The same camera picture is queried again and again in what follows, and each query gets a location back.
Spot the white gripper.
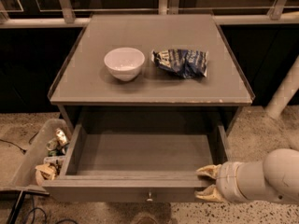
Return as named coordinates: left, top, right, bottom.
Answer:
left=194, top=161, right=249, bottom=203

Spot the grey top drawer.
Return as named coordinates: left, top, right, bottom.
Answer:
left=43, top=125, right=230, bottom=203

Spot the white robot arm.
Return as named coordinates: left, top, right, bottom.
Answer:
left=194, top=63, right=299, bottom=204

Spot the grey drawer cabinet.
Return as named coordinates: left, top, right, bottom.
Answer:
left=49, top=15, right=254, bottom=126

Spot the blue crumpled chip bag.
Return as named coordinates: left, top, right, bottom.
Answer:
left=151, top=49, right=209, bottom=78

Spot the white ceramic bowl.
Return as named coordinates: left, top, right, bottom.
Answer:
left=104, top=48, right=145, bottom=81

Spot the crushed metallic can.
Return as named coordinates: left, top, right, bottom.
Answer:
left=55, top=128, right=69, bottom=147

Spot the tan paper cup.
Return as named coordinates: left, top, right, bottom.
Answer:
left=36, top=163, right=58, bottom=186

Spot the clear plastic bin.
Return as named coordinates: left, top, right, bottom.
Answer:
left=0, top=119, right=71, bottom=195

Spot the black pole stand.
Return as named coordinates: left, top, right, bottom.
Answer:
left=7, top=190, right=26, bottom=224

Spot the blue cable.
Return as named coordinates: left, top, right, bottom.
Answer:
left=23, top=194, right=49, bottom=224

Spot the black cable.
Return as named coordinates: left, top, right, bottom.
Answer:
left=0, top=131, right=40, bottom=155

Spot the metal railing frame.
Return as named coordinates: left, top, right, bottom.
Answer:
left=0, top=0, right=299, bottom=28

